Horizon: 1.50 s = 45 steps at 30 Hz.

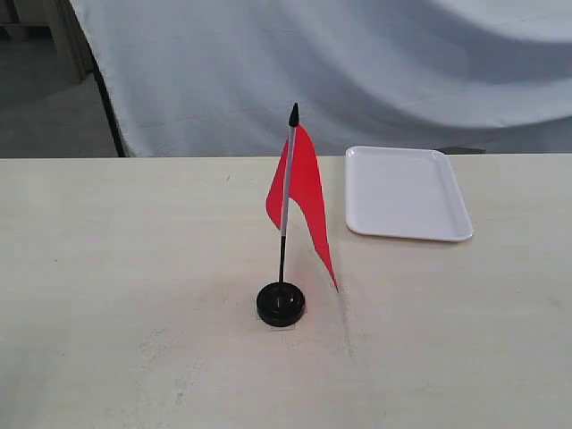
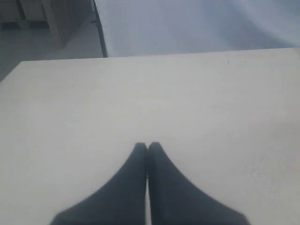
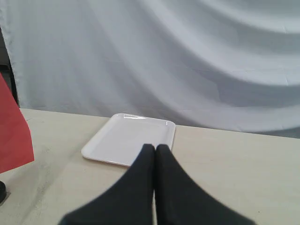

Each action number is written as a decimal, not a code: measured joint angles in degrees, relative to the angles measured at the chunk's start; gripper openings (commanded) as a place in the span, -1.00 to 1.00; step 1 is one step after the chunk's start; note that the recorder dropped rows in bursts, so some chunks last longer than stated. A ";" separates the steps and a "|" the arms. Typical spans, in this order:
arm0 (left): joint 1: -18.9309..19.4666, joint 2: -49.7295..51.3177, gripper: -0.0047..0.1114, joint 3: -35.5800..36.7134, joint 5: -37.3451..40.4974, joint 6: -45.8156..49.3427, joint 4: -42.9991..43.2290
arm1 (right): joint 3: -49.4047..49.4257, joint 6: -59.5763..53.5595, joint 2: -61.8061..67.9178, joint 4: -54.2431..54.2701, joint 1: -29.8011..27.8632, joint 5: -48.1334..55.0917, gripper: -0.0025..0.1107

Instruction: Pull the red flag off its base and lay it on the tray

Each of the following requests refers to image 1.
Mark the red flag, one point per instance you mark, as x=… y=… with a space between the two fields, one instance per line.
x=298 y=178

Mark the black round flag base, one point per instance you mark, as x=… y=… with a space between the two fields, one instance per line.
x=280 y=304

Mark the white plastic tray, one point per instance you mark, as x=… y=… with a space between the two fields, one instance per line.
x=404 y=193

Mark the white backdrop cloth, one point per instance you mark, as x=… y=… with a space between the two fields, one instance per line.
x=219 y=78

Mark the black backdrop stand pole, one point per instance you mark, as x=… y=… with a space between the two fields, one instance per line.
x=107 y=104

